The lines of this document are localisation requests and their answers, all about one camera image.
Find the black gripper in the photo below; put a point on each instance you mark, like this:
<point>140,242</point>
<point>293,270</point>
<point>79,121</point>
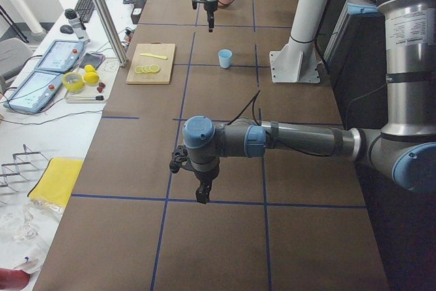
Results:
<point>210,7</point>
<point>205,177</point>

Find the light blue cup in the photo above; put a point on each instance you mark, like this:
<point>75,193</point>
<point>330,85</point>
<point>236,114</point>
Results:
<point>225,58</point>

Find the yellow plastic knife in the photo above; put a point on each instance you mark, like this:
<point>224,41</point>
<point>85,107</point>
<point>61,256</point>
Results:
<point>151,55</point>

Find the wooden cutting board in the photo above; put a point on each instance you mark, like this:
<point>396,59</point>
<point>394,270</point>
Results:
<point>164,76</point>

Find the white bear card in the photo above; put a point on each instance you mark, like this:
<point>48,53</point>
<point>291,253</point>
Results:
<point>109,66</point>

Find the dark purple pouch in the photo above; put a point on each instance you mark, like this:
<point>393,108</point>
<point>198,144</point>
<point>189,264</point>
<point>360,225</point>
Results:
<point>94,59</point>

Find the black keyboard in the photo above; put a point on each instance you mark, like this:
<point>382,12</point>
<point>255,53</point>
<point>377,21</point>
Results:
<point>85,8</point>

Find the yellow lemon near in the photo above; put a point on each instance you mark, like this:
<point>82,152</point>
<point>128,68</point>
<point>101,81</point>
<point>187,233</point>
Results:
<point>91,78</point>

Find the water bottle black cap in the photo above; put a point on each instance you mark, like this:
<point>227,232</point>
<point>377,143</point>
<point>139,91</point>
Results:
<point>77,25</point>

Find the white tray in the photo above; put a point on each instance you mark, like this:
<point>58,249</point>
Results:
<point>91,90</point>

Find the black computer mouse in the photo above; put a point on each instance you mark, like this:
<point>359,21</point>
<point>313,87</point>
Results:
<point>66,29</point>

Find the yellow cloth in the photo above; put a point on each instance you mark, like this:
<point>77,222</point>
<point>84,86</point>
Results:
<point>57,182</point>

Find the yellow tape roll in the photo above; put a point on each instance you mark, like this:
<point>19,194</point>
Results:
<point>73,81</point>

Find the upper teach pendant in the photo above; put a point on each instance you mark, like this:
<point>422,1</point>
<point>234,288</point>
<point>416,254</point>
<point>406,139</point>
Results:
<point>61,56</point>

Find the teach pendant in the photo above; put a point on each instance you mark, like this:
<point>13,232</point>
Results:
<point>61,56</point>
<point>35,92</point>

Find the clear plastic bag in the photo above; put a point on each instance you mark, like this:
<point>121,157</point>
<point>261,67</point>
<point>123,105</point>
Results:
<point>27,232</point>

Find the lower teach pendant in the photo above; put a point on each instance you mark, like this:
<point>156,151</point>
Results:
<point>35,92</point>

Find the white camera post with base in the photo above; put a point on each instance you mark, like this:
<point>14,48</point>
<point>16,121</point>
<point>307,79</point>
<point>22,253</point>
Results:
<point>296,62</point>

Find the aluminium frame post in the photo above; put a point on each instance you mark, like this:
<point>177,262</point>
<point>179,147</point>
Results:
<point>110,31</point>

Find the metal wire rack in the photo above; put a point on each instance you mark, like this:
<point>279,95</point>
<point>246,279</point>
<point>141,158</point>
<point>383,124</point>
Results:
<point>23,163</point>

